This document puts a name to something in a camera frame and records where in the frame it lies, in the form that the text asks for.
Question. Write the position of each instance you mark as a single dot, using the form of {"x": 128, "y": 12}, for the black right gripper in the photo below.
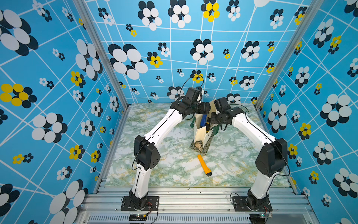
{"x": 212, "y": 118}

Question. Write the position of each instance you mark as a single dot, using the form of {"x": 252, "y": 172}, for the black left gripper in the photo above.
{"x": 204, "y": 108}

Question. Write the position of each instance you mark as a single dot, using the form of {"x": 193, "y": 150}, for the blue utility knife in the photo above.
{"x": 203, "y": 120}

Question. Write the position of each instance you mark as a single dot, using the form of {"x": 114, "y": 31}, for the cream tote bag green handles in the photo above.
{"x": 202, "y": 140}

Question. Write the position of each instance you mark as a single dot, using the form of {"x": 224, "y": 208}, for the orange utility knife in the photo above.
{"x": 206, "y": 170}

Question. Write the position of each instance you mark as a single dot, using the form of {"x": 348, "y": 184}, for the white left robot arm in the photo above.
{"x": 146, "y": 151}

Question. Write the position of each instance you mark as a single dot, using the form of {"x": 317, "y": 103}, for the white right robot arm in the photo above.
{"x": 271, "y": 158}

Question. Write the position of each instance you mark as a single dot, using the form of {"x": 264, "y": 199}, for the right circuit board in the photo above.
{"x": 260, "y": 218}

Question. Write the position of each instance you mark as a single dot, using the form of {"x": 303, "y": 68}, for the circuit board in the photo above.
{"x": 260, "y": 218}
{"x": 141, "y": 218}

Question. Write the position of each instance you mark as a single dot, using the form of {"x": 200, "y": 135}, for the left circuit board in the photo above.
{"x": 141, "y": 218}

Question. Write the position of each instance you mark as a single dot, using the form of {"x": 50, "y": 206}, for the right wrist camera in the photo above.
{"x": 221, "y": 105}

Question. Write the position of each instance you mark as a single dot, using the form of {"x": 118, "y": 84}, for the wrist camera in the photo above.
{"x": 221, "y": 105}
{"x": 193, "y": 95}

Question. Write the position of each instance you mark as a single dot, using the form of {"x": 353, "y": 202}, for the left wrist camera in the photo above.
{"x": 193, "y": 95}

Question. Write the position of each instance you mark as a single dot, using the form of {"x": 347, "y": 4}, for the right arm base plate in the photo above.
{"x": 251, "y": 204}

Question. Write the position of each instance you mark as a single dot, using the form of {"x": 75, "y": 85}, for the aluminium frame rail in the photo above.
{"x": 196, "y": 205}

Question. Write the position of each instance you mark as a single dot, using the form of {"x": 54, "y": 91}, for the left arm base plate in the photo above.
{"x": 149, "y": 203}

